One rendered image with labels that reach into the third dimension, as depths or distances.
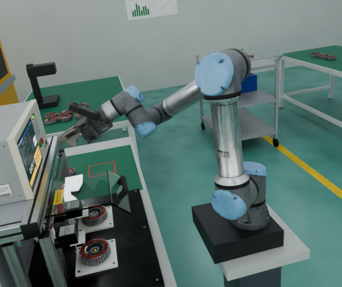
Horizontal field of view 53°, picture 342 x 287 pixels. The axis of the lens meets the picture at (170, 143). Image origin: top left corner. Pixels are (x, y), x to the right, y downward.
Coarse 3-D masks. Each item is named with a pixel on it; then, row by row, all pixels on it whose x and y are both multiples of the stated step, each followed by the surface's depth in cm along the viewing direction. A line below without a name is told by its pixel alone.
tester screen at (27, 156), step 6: (30, 126) 119; (24, 132) 110; (30, 132) 117; (24, 138) 108; (30, 138) 115; (18, 144) 100; (24, 144) 107; (30, 144) 114; (36, 144) 123; (24, 150) 106; (30, 150) 112; (24, 156) 104; (30, 156) 111; (24, 162) 103; (30, 162) 110; (36, 168) 116; (30, 174) 107; (36, 174) 115; (30, 180) 106
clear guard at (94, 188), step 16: (80, 176) 126; (96, 176) 125; (112, 176) 126; (64, 192) 116; (80, 192) 115; (96, 192) 114; (112, 192) 114; (48, 208) 108; (64, 208) 107; (80, 208) 106; (128, 208) 112
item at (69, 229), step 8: (72, 224) 124; (56, 232) 124; (64, 232) 120; (72, 232) 119; (80, 232) 125; (56, 240) 120; (64, 240) 119; (72, 240) 119; (80, 240) 121; (40, 248) 117
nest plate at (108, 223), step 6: (108, 210) 154; (108, 216) 150; (78, 222) 148; (102, 222) 146; (108, 222) 146; (78, 228) 144; (84, 228) 144; (90, 228) 143; (96, 228) 143; (102, 228) 143
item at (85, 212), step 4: (72, 212) 142; (76, 212) 143; (80, 212) 143; (84, 212) 146; (56, 216) 142; (60, 216) 142; (64, 216) 142; (68, 216) 142; (72, 216) 143; (76, 216) 143; (80, 216) 144; (84, 216) 145; (56, 220) 142; (60, 220) 142
